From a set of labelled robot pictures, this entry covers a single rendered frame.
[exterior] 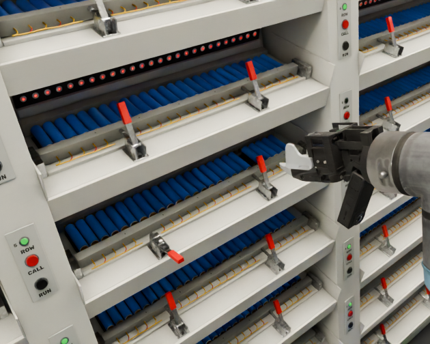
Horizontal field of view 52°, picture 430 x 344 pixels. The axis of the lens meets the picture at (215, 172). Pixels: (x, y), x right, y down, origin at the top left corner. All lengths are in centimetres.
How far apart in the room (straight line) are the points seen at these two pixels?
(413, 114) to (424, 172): 73
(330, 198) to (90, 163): 59
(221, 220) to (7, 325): 41
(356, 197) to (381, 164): 10
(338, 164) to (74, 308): 48
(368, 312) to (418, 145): 94
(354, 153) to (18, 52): 50
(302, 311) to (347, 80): 60
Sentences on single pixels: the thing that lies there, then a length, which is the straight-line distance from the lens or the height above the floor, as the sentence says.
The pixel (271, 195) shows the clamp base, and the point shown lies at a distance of 93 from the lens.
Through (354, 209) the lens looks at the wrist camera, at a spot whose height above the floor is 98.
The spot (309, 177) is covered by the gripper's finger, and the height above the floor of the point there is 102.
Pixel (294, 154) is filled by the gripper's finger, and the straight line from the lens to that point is 78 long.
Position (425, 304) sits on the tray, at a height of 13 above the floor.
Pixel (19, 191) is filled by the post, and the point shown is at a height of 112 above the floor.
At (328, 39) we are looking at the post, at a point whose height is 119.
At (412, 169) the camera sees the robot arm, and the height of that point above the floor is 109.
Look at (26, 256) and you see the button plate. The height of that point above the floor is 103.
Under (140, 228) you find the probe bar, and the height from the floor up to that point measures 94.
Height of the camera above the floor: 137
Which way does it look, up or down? 25 degrees down
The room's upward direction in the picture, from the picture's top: 9 degrees counter-clockwise
